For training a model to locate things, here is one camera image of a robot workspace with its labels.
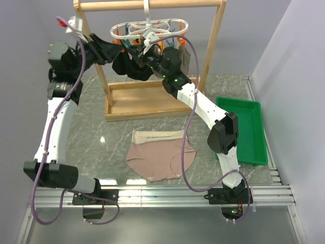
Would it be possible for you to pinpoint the aluminium rail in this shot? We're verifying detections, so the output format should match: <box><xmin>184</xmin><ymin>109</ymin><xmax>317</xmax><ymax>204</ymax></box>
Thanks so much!
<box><xmin>35</xmin><ymin>185</ymin><xmax>296</xmax><ymax>208</ymax></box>

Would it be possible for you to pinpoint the wooden hanging rack frame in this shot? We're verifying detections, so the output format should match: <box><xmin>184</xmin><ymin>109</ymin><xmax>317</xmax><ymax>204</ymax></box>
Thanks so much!
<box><xmin>73</xmin><ymin>1</ymin><xmax>226</xmax><ymax>121</ymax></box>

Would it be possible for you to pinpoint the green plastic bin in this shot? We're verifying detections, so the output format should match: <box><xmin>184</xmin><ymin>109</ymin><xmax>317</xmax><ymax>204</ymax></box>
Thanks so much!
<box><xmin>216</xmin><ymin>97</ymin><xmax>268</xmax><ymax>165</ymax></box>

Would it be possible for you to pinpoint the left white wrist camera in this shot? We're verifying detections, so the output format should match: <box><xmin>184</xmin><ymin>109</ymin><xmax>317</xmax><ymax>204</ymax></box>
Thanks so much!
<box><xmin>57</xmin><ymin>16</ymin><xmax>87</xmax><ymax>41</ymax></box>

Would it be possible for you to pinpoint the white plastic clip hanger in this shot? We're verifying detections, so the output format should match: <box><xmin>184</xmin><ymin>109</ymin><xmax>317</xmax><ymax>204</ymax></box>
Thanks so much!
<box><xmin>110</xmin><ymin>1</ymin><xmax>189</xmax><ymax>50</ymax></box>

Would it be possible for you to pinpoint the purple cable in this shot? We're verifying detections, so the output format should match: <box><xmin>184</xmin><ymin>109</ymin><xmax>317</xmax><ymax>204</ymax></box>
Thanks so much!
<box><xmin>152</xmin><ymin>36</ymin><xmax>252</xmax><ymax>222</ymax></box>
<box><xmin>29</xmin><ymin>16</ymin><xmax>120</xmax><ymax>226</ymax></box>

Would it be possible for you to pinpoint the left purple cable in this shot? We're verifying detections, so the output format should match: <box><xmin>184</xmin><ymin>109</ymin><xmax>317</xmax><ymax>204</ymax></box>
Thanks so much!
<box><xmin>29</xmin><ymin>16</ymin><xmax>120</xmax><ymax>226</ymax></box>

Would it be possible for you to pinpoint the grey underwear white trim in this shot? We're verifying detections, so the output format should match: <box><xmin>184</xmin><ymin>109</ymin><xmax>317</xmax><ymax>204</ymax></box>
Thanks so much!
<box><xmin>158</xmin><ymin>46</ymin><xmax>191</xmax><ymax>75</ymax></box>

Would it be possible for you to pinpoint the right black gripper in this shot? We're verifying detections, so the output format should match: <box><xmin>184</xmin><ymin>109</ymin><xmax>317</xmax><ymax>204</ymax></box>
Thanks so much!
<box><xmin>126</xmin><ymin>45</ymin><xmax>169</xmax><ymax>80</ymax></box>

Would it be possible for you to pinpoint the pink beige underwear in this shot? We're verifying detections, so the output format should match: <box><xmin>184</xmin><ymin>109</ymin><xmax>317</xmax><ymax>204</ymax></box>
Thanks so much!
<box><xmin>125</xmin><ymin>130</ymin><xmax>184</xmax><ymax>182</ymax></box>

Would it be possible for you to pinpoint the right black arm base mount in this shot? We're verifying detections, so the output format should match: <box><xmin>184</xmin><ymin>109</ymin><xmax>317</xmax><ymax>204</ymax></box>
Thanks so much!
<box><xmin>204</xmin><ymin>188</ymin><xmax>253</xmax><ymax>205</ymax></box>

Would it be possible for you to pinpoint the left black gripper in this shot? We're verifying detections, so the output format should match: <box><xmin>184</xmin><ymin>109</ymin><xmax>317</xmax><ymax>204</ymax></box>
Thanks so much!
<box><xmin>71</xmin><ymin>33</ymin><xmax>125</xmax><ymax>77</ymax></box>

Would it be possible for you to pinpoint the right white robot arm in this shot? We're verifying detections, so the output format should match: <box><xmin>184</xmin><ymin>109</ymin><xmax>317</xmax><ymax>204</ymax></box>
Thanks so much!
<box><xmin>128</xmin><ymin>44</ymin><xmax>246</xmax><ymax>203</ymax></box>

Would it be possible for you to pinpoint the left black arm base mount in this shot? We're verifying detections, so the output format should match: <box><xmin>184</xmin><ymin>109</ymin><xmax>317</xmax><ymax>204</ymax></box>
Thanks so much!
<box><xmin>72</xmin><ymin>189</ymin><xmax>119</xmax><ymax>205</ymax></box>

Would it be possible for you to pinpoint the black underwear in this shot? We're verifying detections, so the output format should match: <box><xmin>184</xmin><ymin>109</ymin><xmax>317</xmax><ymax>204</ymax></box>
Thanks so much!
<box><xmin>101</xmin><ymin>41</ymin><xmax>153</xmax><ymax>81</ymax></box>

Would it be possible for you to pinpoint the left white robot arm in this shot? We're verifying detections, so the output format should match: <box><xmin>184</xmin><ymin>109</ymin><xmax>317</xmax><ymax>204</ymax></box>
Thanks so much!
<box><xmin>23</xmin><ymin>34</ymin><xmax>122</xmax><ymax>204</ymax></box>

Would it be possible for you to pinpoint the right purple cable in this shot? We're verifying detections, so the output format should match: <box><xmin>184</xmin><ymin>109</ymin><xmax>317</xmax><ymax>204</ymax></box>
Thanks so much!
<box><xmin>152</xmin><ymin>36</ymin><xmax>252</xmax><ymax>222</ymax></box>

